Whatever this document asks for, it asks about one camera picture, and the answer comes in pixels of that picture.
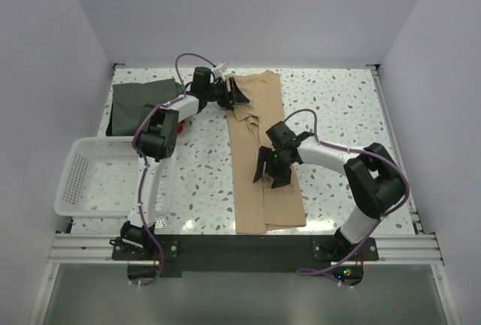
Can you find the white plastic basket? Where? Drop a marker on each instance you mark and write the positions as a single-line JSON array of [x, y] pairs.
[[105, 177]]

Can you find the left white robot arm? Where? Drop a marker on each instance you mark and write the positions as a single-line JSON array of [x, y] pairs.
[[155, 142]]

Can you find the folded grey t-shirt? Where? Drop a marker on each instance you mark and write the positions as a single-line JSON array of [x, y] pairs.
[[129, 100]]

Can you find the aluminium frame rail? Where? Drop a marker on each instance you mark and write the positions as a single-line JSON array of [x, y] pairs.
[[394, 281]]

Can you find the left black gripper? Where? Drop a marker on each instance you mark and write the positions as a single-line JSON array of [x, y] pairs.
[[236, 97]]

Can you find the beige t-shirt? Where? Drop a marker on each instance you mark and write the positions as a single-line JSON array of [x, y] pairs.
[[258, 207]]

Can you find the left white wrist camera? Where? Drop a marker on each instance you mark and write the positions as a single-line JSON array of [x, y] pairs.
[[220, 69]]

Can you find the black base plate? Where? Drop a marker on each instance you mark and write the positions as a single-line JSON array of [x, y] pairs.
[[226, 253]]

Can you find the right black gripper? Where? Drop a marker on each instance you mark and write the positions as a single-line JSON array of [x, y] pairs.
[[282, 180]]

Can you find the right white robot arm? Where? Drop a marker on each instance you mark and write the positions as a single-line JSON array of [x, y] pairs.
[[377, 185]]

